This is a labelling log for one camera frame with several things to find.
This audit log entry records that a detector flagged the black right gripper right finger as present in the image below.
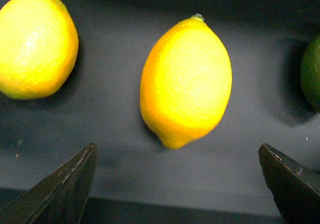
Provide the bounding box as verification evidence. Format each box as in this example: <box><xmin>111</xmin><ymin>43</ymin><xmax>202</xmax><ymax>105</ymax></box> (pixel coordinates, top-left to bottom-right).
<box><xmin>258</xmin><ymin>143</ymin><xmax>320</xmax><ymax>223</ymax></box>

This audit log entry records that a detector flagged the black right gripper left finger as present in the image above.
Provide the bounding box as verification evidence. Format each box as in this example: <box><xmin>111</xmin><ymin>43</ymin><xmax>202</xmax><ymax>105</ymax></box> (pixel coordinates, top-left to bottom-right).
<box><xmin>0</xmin><ymin>143</ymin><xmax>98</xmax><ymax>223</ymax></box>

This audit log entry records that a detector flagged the dark green lime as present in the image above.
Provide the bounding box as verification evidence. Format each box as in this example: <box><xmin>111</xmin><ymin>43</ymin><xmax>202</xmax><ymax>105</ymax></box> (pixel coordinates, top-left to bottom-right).
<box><xmin>300</xmin><ymin>34</ymin><xmax>320</xmax><ymax>112</ymax></box>

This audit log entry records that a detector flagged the yellow lemon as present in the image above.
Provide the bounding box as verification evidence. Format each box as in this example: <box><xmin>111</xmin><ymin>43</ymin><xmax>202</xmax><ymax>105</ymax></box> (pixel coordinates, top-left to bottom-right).
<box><xmin>139</xmin><ymin>14</ymin><xmax>232</xmax><ymax>149</ymax></box>
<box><xmin>0</xmin><ymin>0</ymin><xmax>79</xmax><ymax>100</ymax></box>

